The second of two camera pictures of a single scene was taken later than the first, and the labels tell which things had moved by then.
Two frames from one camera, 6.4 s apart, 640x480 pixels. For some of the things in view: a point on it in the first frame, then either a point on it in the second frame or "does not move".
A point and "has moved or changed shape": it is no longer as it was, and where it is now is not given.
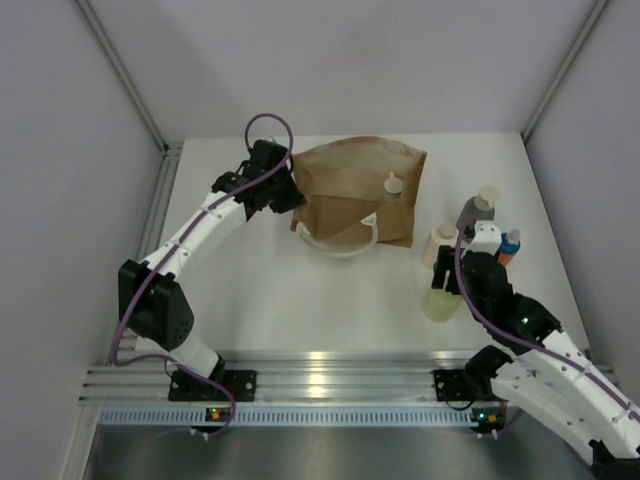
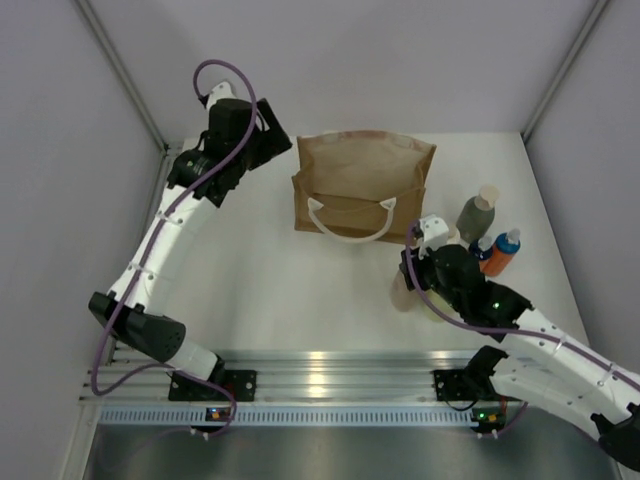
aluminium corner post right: [595, 16] does not move
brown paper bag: [358, 191] has moved or changed shape
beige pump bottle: [393, 187] → [402, 297]
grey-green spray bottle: [478, 209] does not move
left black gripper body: [284, 194] → [263, 146]
